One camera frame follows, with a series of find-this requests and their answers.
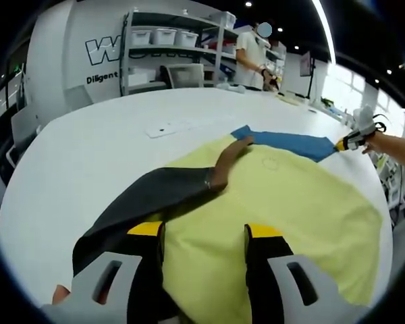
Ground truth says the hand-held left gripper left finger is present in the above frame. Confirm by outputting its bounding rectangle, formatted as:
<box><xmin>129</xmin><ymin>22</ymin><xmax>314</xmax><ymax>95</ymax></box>
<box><xmin>72</xmin><ymin>221</ymin><xmax>165</xmax><ymax>324</ymax></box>

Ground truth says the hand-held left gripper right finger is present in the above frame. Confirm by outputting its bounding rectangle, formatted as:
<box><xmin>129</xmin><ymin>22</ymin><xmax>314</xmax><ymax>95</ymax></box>
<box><xmin>244</xmin><ymin>222</ymin><xmax>340</xmax><ymax>324</ymax></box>

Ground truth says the yellow black blue garment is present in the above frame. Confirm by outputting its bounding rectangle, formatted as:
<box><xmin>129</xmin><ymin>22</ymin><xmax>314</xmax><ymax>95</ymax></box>
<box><xmin>72</xmin><ymin>124</ymin><xmax>384</xmax><ymax>324</ymax></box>

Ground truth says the person's right hand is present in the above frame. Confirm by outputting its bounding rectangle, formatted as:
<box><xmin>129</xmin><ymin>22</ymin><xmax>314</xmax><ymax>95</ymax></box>
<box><xmin>362</xmin><ymin>133</ymin><xmax>389</xmax><ymax>153</ymax></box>

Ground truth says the person's left hand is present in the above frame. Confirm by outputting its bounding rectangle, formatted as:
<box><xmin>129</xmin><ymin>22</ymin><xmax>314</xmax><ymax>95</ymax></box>
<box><xmin>52</xmin><ymin>284</ymin><xmax>72</xmax><ymax>304</ymax></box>

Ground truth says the white cloth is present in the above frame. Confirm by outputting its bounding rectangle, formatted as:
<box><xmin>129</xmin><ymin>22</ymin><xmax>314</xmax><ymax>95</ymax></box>
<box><xmin>216</xmin><ymin>82</ymin><xmax>246</xmax><ymax>94</ymax></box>

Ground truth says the white table socket panel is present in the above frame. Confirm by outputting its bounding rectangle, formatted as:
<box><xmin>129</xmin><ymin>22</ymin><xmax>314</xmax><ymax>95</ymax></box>
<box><xmin>145</xmin><ymin>114</ymin><xmax>234</xmax><ymax>138</ymax></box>

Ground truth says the white mesh chair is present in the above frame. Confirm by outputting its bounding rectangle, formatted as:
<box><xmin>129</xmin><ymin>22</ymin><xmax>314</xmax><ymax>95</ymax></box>
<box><xmin>160</xmin><ymin>63</ymin><xmax>205</xmax><ymax>89</ymax></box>

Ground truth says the grey chair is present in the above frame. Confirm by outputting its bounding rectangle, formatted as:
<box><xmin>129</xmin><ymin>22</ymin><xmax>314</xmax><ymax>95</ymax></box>
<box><xmin>65</xmin><ymin>86</ymin><xmax>92</xmax><ymax>109</ymax></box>

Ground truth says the white storage bin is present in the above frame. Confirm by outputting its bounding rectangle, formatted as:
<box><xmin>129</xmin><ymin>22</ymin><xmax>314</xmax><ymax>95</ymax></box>
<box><xmin>154</xmin><ymin>28</ymin><xmax>176</xmax><ymax>46</ymax></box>
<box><xmin>175</xmin><ymin>30</ymin><xmax>199</xmax><ymax>48</ymax></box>
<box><xmin>131</xmin><ymin>29</ymin><xmax>153</xmax><ymax>45</ymax></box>

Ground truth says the grey metal shelf rack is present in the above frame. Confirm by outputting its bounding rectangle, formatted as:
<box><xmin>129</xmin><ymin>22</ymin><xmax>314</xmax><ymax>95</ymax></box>
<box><xmin>119</xmin><ymin>8</ymin><xmax>239</xmax><ymax>97</ymax></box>

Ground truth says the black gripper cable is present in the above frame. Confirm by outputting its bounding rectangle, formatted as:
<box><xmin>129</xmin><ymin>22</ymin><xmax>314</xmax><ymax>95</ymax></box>
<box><xmin>373</xmin><ymin>113</ymin><xmax>389</xmax><ymax>133</ymax></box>

